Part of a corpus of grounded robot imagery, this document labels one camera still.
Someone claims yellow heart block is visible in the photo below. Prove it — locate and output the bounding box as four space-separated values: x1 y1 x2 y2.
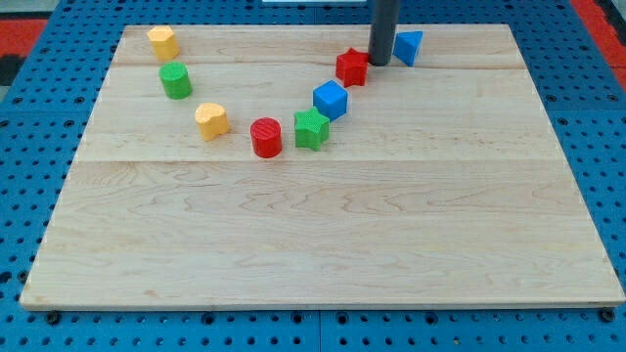
195 103 230 142

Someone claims red cylinder block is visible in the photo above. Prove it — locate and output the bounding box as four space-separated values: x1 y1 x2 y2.
250 117 283 158

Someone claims green cylinder block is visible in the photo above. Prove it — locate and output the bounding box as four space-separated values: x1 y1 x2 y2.
158 62 193 100

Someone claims green star block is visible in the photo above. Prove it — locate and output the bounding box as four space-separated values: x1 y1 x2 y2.
294 107 330 152

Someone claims yellow hexagon block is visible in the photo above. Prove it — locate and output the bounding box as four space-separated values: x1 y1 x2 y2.
147 25 180 62

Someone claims red star block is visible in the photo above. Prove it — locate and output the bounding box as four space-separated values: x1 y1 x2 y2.
335 47 369 88

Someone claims light wooden board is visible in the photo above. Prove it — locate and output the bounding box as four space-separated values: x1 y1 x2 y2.
21 24 625 311

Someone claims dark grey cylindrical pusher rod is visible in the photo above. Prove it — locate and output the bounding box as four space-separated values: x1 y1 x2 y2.
368 0 401 66

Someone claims blue triangle block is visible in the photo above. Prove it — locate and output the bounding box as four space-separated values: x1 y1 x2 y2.
392 31 424 66

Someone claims blue cube block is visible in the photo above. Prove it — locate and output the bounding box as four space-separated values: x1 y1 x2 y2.
313 80 348 121

